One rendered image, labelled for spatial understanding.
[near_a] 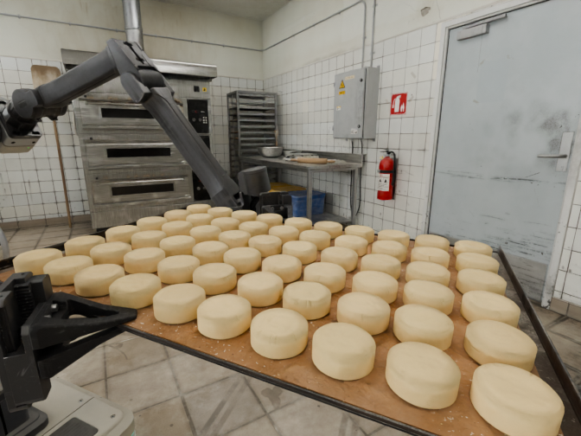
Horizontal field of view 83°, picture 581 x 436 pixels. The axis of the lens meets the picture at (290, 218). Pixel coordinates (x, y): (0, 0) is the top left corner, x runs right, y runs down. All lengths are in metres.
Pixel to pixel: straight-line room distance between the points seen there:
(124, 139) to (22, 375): 4.07
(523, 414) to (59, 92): 1.10
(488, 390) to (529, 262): 2.71
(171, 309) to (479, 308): 0.29
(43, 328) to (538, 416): 0.35
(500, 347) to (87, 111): 4.25
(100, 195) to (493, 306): 4.22
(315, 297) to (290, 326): 0.06
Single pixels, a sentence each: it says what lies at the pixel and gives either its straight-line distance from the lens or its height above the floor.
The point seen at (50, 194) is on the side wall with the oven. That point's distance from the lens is 5.45.
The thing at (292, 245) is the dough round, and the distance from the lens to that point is 0.47.
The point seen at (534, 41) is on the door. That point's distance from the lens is 2.99.
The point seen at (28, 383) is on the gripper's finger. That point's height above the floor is 0.98.
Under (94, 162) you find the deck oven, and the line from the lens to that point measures 4.34.
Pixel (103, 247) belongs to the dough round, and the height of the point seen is 1.03.
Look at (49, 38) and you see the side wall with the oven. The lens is 5.50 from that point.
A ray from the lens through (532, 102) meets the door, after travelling 2.91.
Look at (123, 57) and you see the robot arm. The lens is 0.92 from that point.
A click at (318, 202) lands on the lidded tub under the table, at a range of 4.05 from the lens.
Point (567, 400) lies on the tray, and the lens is 0.33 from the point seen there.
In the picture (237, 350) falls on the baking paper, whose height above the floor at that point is 1.00.
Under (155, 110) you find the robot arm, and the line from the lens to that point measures 0.88.
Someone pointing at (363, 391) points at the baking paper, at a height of 0.99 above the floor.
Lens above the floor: 1.17
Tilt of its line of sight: 14 degrees down
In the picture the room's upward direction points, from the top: straight up
